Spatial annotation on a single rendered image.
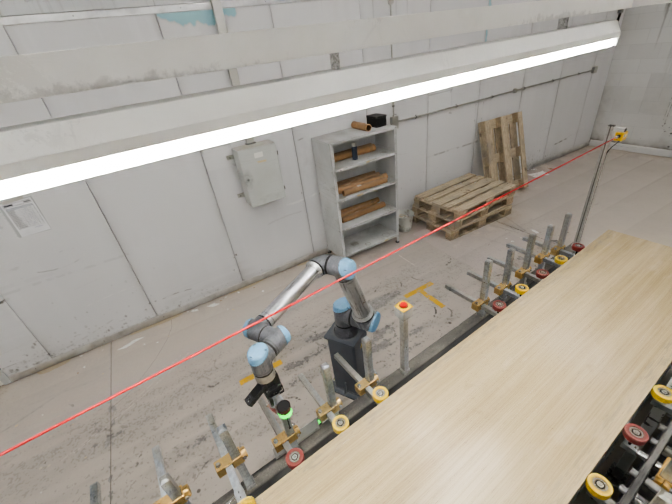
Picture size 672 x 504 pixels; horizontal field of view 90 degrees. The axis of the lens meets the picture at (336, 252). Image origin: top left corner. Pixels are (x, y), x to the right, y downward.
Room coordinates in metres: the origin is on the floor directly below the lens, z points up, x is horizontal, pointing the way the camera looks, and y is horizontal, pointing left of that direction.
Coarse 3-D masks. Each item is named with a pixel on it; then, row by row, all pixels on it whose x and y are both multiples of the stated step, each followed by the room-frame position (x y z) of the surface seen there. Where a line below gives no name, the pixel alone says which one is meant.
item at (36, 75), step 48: (576, 0) 1.21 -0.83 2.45; (624, 0) 1.39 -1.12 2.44; (96, 48) 0.56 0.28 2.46; (144, 48) 0.59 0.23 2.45; (192, 48) 0.62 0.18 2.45; (240, 48) 0.66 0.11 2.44; (288, 48) 0.70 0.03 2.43; (336, 48) 0.76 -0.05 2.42; (0, 96) 0.49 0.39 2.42; (48, 96) 0.52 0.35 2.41; (624, 480) 0.88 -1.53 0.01
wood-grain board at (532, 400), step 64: (576, 256) 1.96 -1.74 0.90; (640, 256) 1.86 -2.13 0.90; (512, 320) 1.43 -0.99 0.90; (576, 320) 1.36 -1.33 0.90; (640, 320) 1.30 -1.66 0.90; (448, 384) 1.06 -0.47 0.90; (512, 384) 1.01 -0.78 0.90; (576, 384) 0.97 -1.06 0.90; (640, 384) 0.92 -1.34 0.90; (384, 448) 0.79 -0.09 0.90; (448, 448) 0.76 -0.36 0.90; (512, 448) 0.72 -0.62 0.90; (576, 448) 0.69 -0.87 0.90
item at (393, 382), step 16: (512, 288) 1.93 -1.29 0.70; (480, 320) 1.65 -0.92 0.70; (448, 336) 1.55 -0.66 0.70; (464, 336) 1.56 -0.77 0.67; (432, 352) 1.44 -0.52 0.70; (416, 368) 1.34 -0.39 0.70; (384, 384) 1.26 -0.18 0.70; (400, 384) 1.26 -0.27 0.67; (368, 400) 1.17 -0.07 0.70; (352, 416) 1.09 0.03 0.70; (320, 432) 1.02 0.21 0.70; (304, 448) 0.95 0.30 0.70; (320, 448) 0.97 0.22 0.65; (272, 464) 0.89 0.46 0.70; (256, 480) 0.83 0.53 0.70; (272, 480) 0.83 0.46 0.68; (224, 496) 0.78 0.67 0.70; (256, 496) 0.79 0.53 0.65
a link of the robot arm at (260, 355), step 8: (256, 344) 1.04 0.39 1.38; (264, 344) 1.03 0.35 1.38; (248, 352) 1.01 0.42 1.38; (256, 352) 1.00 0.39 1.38; (264, 352) 0.99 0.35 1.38; (272, 352) 1.02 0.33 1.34; (248, 360) 0.98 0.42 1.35; (256, 360) 0.97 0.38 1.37; (264, 360) 0.97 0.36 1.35; (272, 360) 1.01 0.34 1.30; (256, 368) 0.96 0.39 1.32; (264, 368) 0.97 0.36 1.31; (272, 368) 1.00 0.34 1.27; (256, 376) 0.97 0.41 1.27; (264, 376) 0.97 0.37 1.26
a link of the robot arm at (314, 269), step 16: (320, 256) 1.62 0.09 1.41; (304, 272) 1.52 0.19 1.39; (320, 272) 1.55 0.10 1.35; (288, 288) 1.40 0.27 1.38; (304, 288) 1.44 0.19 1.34; (272, 304) 1.30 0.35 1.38; (288, 304) 1.32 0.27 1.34; (256, 320) 1.20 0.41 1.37; (272, 320) 1.22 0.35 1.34; (256, 336) 1.13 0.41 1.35
